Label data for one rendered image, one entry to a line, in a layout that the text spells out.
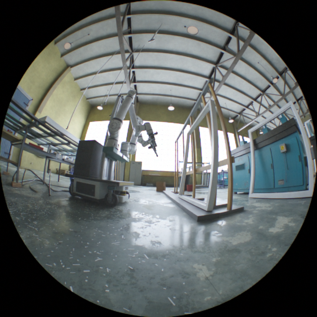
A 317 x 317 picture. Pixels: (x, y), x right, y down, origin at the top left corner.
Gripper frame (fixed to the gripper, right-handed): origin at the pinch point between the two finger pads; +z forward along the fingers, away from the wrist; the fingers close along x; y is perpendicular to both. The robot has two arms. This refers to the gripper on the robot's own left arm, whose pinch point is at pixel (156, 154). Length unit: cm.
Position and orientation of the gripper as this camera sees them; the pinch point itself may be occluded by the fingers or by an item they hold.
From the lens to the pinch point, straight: 163.9
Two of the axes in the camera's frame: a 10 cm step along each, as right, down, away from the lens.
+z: 3.4, 8.6, -3.8
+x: 1.8, 3.4, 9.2
